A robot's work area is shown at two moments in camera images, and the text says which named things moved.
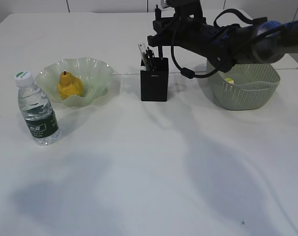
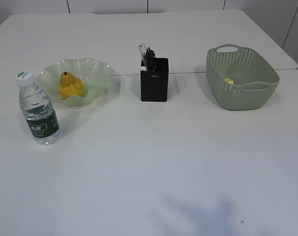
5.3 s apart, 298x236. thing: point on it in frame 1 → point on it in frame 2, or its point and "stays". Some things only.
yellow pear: x=69 y=85 stays
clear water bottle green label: x=37 y=110 stays
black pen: x=158 y=16 → x=152 y=58
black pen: x=150 y=56 stays
